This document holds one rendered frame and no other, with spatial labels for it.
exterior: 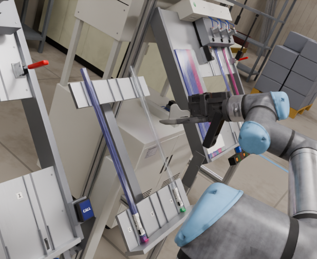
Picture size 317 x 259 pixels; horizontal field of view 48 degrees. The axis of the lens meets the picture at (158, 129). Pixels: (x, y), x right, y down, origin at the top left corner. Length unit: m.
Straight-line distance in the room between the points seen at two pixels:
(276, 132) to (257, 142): 0.05
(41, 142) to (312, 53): 5.19
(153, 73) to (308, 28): 8.41
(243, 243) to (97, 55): 3.77
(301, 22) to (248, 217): 11.25
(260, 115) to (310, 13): 10.82
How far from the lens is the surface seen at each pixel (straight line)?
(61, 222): 0.94
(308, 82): 5.85
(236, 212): 0.52
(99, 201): 1.19
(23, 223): 0.88
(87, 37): 4.27
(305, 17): 11.69
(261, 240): 0.52
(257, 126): 0.87
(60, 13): 4.61
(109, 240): 2.04
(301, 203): 0.68
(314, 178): 0.75
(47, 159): 0.95
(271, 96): 0.95
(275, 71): 5.97
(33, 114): 0.95
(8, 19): 0.91
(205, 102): 1.01
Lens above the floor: 1.39
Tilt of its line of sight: 24 degrees down
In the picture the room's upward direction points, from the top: 22 degrees clockwise
